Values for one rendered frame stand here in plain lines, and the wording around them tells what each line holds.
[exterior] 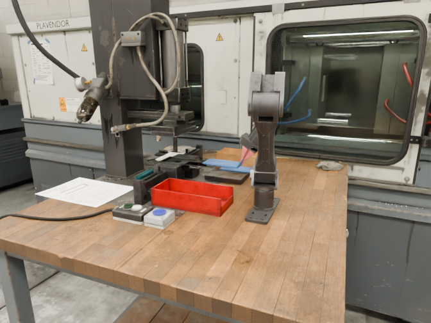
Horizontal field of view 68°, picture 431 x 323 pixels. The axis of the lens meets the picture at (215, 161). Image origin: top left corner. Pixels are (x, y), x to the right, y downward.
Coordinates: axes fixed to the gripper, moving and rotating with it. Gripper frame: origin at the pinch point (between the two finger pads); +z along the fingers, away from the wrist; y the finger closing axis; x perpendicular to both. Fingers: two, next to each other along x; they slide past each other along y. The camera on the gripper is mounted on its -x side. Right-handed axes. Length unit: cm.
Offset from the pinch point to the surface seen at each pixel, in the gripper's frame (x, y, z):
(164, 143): -65, 56, 47
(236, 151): -35.9, 9.3, 11.7
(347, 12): -54, 4, -65
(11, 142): -135, 250, 202
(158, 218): 37.3, 6.6, 14.4
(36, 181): -74, 146, 155
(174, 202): 24.1, 8.2, 16.0
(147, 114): 2.4, 41.2, 6.4
